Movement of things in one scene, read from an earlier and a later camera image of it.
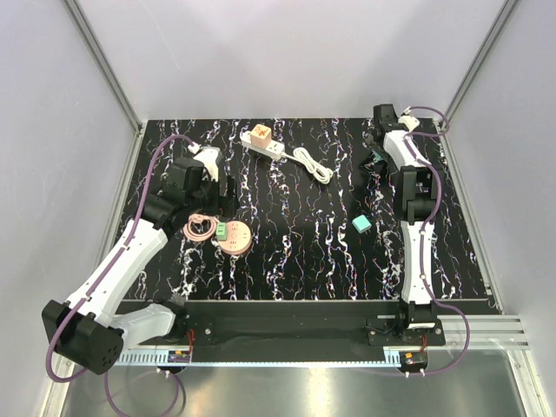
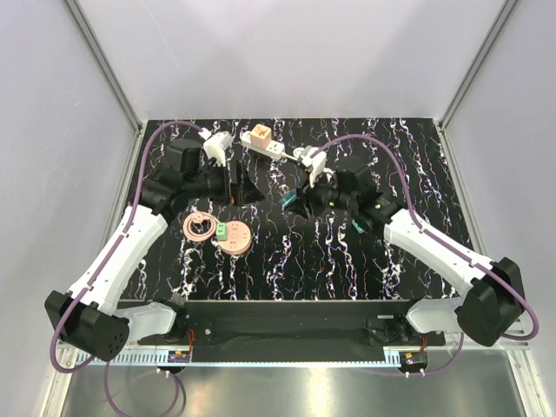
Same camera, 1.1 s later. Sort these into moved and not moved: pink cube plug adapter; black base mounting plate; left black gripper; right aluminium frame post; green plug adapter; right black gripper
Moved: right black gripper; left black gripper
Not moved: pink cube plug adapter; black base mounting plate; green plug adapter; right aluminium frame post
